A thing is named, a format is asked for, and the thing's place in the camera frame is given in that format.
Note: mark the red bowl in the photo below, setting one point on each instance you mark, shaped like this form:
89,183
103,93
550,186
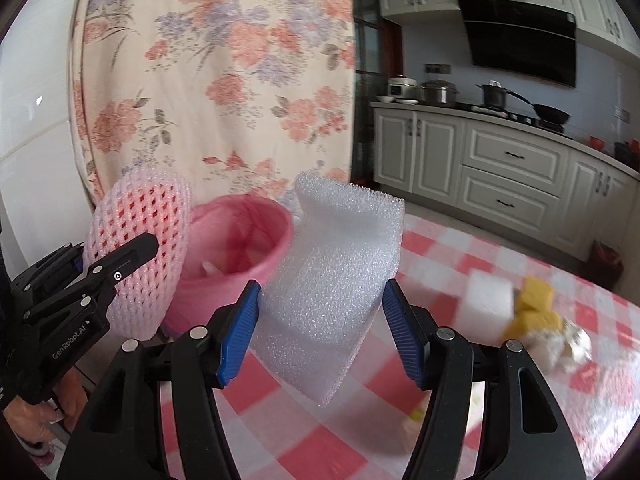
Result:
597,142

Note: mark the black frying pan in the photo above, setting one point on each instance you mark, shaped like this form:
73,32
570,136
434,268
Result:
551,115

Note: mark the small white tissue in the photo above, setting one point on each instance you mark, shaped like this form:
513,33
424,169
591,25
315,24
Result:
549,350

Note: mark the yellow sponge piece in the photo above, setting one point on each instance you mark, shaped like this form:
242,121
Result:
536,294
532,325

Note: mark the rectangular white foam block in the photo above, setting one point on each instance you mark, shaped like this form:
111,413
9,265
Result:
487,305

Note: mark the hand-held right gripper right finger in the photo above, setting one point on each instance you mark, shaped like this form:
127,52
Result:
405,340

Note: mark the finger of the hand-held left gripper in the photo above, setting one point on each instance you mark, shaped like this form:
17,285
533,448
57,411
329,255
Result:
130,257
50,272

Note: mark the white paper wrapper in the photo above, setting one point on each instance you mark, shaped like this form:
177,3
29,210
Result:
577,342

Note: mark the white wall socket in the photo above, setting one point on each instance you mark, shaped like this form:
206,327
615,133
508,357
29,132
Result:
622,113

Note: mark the dark wall socket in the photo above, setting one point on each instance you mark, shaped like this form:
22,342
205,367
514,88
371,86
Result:
438,68

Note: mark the black casserole pot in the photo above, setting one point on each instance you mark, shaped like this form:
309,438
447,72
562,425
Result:
627,154

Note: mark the white rice cooker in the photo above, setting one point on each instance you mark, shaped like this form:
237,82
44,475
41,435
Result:
402,89

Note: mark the black range hood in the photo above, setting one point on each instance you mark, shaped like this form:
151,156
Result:
520,40

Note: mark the pink foam fruit net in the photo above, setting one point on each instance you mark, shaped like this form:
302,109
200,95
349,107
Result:
150,200

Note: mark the floral cloth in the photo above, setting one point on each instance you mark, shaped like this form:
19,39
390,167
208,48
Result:
200,60

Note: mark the pink-lined trash bin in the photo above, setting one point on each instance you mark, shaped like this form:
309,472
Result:
225,280

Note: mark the brown glass door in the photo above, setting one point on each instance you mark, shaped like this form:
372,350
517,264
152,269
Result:
372,85

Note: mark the small white bowl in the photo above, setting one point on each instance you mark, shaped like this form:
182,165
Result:
386,99

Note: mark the black lidded pot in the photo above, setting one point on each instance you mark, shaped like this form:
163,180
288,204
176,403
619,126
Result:
492,97

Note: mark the person's left hand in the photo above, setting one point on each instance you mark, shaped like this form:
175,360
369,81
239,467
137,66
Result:
35,417

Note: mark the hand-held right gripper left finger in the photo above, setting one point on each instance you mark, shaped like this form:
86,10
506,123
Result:
237,335

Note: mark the cream lower cabinets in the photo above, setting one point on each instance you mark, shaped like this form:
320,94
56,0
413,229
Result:
510,170

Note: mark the white plate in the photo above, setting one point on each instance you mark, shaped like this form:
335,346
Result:
407,101

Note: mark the red floor basket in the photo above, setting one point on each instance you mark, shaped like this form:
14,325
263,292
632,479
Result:
607,265

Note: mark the steel pressure cooker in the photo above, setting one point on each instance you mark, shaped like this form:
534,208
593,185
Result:
439,94

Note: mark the black gas stove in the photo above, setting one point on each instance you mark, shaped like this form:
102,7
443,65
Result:
475,108

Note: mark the red checkered tablecloth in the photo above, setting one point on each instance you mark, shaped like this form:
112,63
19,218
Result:
500,245

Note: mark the notched white foam block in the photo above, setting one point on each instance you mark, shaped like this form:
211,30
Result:
330,285

